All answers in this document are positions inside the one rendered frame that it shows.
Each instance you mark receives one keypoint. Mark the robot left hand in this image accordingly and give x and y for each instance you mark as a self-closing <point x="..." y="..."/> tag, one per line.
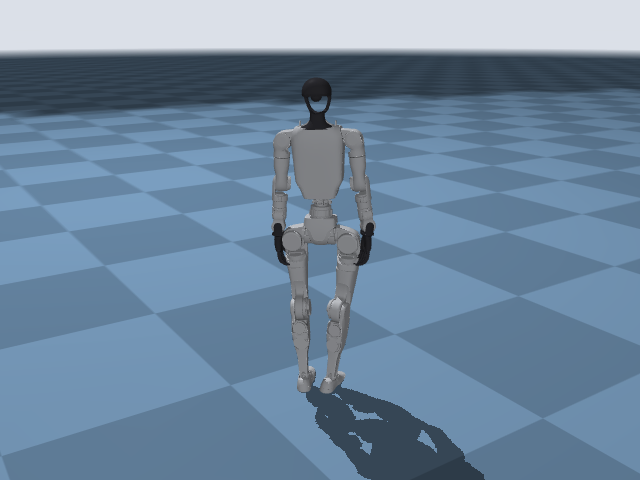
<point x="278" y="243"/>

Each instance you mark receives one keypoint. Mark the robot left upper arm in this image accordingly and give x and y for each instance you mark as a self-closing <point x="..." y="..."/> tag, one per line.
<point x="281" y="143"/>

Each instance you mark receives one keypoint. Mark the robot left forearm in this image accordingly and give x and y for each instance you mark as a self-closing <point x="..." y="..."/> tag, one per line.
<point x="279" y="208"/>

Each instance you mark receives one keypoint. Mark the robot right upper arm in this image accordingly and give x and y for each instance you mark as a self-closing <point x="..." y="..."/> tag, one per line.
<point x="354" y="140"/>

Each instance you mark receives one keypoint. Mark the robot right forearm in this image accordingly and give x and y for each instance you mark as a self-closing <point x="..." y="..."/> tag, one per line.
<point x="364" y="207"/>

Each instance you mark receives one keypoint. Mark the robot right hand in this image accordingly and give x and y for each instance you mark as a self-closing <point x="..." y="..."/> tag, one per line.
<point x="365" y="246"/>

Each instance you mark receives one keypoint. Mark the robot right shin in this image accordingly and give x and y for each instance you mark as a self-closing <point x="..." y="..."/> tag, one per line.
<point x="336" y="339"/>

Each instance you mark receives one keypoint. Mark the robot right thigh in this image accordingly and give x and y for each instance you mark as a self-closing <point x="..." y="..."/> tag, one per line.
<point x="348" y="248"/>

